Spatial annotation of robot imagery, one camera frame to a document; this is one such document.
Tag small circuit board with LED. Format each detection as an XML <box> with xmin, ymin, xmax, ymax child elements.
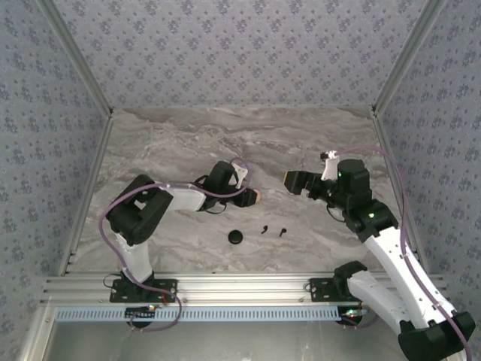
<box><xmin>340</xmin><ymin>307</ymin><xmax>368</xmax><ymax>325</ymax></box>
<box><xmin>126</xmin><ymin>305</ymin><xmax>157</xmax><ymax>320</ymax></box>

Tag grey metal sheet panel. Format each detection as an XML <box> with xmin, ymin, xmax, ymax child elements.
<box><xmin>44</xmin><ymin>319</ymin><xmax>405</xmax><ymax>361</ymax></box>

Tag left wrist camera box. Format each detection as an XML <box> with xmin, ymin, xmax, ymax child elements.
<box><xmin>230</xmin><ymin>162</ymin><xmax>251</xmax><ymax>190</ymax></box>

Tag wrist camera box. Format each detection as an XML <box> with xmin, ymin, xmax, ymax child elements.
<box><xmin>230</xmin><ymin>162</ymin><xmax>251</xmax><ymax>190</ymax></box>
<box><xmin>319</xmin><ymin>150</ymin><xmax>341</xmax><ymax>182</ymax></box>

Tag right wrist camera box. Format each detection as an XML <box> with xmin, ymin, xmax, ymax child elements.
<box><xmin>319</xmin><ymin>150</ymin><xmax>341</xmax><ymax>182</ymax></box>

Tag aluminium table side rail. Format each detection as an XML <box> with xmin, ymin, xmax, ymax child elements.
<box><xmin>56</xmin><ymin>112</ymin><xmax>115</xmax><ymax>275</ymax></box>
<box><xmin>371</xmin><ymin>108</ymin><xmax>429</xmax><ymax>274</ymax></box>

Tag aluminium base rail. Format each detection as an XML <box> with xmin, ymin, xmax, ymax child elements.
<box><xmin>41</xmin><ymin>273</ymin><xmax>450</xmax><ymax>305</ymax></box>

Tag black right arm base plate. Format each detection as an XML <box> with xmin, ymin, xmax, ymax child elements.
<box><xmin>309</xmin><ymin>278</ymin><xmax>362</xmax><ymax>303</ymax></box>

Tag slotted pale blue cable duct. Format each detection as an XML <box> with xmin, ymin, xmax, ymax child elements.
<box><xmin>56</xmin><ymin>307</ymin><xmax>349</xmax><ymax>323</ymax></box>

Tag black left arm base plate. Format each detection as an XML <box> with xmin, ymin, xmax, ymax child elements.
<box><xmin>109</xmin><ymin>278</ymin><xmax>178</xmax><ymax>303</ymax></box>

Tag aluminium frame post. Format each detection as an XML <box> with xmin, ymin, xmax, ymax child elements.
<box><xmin>371</xmin><ymin>0</ymin><xmax>449</xmax><ymax>118</ymax></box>
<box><xmin>37</xmin><ymin>0</ymin><xmax>115</xmax><ymax>118</ymax></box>

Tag aluminium lower frame leg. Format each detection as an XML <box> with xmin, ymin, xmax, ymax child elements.
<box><xmin>18</xmin><ymin>304</ymin><xmax>57</xmax><ymax>361</ymax></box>

